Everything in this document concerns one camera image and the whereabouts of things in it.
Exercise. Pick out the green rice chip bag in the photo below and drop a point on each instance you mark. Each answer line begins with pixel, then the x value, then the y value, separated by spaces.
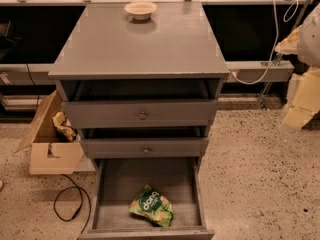
pixel 152 205

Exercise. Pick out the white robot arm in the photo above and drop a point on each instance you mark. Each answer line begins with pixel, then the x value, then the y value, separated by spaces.
pixel 303 94

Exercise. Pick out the grey wooden drawer cabinet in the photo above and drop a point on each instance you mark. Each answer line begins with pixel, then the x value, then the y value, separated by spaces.
pixel 172 56

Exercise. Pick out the grey middle drawer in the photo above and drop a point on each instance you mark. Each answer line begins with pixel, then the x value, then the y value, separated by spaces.
pixel 133 148

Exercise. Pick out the grey top drawer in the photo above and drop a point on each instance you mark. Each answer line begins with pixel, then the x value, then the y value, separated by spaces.
pixel 106 114

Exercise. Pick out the grey open bottom drawer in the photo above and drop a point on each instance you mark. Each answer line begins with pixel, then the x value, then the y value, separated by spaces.
pixel 118 183

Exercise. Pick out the crumpled yellow snack bag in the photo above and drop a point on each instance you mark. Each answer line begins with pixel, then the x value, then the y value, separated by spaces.
pixel 60 123

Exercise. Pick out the round brass top knob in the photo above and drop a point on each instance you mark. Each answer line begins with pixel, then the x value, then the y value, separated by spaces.
pixel 142 116

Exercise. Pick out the round brass knob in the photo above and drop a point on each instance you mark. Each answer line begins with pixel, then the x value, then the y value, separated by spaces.
pixel 146 150
pixel 142 116

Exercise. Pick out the round brass middle knob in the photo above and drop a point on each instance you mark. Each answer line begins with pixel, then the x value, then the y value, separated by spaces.
pixel 146 150

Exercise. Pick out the white paper bowl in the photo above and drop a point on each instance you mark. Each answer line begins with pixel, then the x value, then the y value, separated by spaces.
pixel 141 10

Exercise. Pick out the open cardboard box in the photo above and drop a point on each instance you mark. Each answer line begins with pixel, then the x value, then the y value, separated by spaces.
pixel 51 152

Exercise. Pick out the metal support pole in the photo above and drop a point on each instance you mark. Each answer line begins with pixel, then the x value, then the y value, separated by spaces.
pixel 302 41

